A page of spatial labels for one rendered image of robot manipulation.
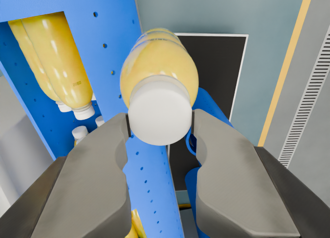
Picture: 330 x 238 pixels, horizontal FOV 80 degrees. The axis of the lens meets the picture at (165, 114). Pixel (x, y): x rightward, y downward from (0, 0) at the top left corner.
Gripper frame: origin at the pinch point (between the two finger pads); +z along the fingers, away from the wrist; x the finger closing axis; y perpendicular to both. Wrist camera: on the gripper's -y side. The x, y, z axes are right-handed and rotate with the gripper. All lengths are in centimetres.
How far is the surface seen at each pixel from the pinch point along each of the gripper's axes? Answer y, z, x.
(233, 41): 18, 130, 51
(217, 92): 55, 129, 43
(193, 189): 134, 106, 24
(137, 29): -2.1, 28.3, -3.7
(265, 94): 67, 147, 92
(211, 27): 11, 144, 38
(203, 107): 49, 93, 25
